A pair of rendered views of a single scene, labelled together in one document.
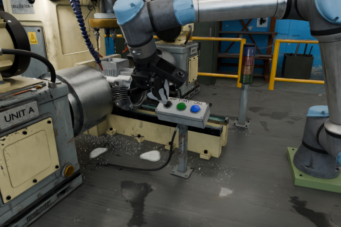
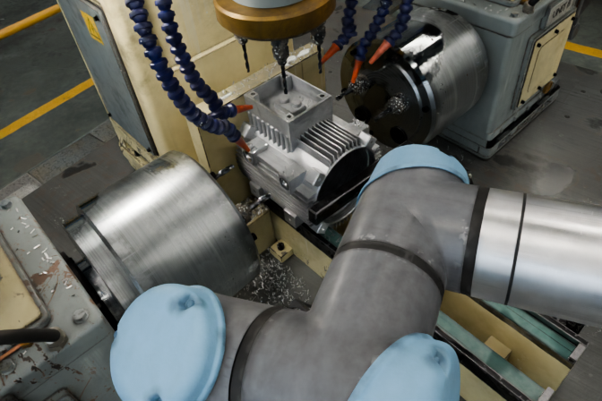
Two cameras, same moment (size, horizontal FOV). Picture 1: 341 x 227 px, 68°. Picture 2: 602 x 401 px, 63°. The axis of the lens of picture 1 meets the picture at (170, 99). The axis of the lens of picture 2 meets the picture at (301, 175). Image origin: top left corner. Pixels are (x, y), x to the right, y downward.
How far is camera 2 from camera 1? 0.63 m
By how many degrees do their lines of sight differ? 33
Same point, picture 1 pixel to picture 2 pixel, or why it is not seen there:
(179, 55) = (504, 41)
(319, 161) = not seen: outside the picture
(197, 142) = (470, 388)
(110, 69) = (277, 131)
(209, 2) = (573, 287)
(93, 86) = (196, 255)
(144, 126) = not seen: hidden behind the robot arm
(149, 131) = not seen: hidden behind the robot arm
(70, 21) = not seen: outside the picture
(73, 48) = (194, 46)
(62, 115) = (103, 371)
